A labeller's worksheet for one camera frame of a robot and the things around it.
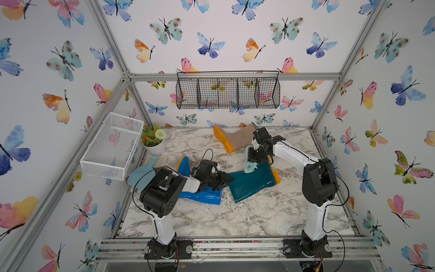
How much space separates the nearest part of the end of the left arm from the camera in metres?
0.79

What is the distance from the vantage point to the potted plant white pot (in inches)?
38.3

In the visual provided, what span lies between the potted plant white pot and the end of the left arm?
0.34 metres
